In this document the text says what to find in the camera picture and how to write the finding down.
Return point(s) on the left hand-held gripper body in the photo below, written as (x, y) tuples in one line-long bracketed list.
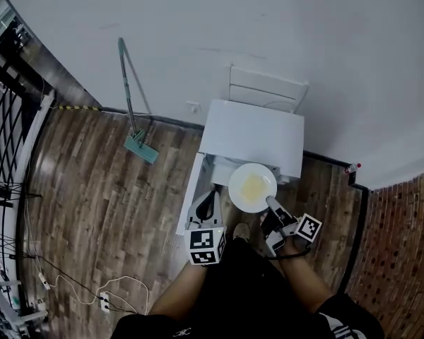
[(205, 245)]

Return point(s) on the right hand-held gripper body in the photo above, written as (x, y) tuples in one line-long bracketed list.
[(307, 227)]

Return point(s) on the white plate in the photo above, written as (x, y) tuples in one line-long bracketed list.
[(239, 203)]

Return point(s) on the white microwave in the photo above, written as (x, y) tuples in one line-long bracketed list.
[(251, 132)]

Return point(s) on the person's left forearm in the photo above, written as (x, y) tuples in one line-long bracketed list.
[(180, 291)]

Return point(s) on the person's right forearm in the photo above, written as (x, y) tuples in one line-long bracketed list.
[(304, 281)]

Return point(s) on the person's right hand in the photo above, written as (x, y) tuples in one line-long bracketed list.
[(295, 245)]

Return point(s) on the person's grey shoe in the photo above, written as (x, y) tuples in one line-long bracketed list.
[(241, 231)]

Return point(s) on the person's black clothing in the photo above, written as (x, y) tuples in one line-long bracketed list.
[(240, 295)]

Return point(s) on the red label bottle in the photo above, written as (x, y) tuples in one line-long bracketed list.
[(352, 168)]

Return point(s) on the green flat mop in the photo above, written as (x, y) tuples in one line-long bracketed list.
[(142, 150)]

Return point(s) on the white power strip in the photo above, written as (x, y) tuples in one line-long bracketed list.
[(104, 301)]

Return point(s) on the yellow black striped floor strip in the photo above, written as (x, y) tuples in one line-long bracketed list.
[(77, 107)]

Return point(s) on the black tripod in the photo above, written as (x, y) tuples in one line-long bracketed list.
[(12, 193)]

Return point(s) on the white metal rack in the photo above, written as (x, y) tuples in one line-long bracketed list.
[(7, 313)]

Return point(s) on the black metal railing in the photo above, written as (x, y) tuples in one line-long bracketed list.
[(13, 79)]

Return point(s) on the white wall socket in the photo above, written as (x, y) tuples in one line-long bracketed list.
[(193, 106)]

